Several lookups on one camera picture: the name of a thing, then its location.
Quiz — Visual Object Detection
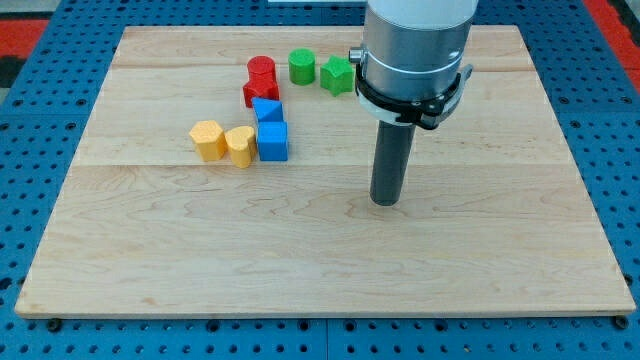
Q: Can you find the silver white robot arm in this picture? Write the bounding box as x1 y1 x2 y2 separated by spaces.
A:
349 0 478 101

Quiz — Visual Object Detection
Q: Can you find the blue cube block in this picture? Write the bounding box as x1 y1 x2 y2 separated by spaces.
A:
257 122 288 161

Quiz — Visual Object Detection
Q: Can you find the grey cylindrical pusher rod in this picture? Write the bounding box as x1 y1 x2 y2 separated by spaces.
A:
370 121 415 206

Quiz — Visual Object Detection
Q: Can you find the blue triangle block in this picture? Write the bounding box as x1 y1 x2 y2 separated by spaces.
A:
251 97 284 123

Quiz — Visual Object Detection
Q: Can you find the yellow heart block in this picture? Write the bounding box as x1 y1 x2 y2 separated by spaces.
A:
225 126 257 168

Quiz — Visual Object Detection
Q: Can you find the green star block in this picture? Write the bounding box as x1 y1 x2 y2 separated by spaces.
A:
320 55 354 96

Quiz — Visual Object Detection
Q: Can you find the red star block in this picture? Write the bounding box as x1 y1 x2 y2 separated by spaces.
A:
242 79 280 108

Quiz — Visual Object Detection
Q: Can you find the yellow hexagon block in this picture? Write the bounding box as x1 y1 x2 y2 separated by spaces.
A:
189 120 227 162

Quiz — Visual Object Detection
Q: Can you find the red cylinder block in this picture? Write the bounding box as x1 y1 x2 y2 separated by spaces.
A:
247 55 277 82

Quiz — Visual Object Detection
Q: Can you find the green cylinder block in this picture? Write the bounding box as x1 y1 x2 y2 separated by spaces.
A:
288 48 316 86

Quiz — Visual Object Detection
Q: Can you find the black clamp ring bracket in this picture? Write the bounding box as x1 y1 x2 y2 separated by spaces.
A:
354 64 474 130

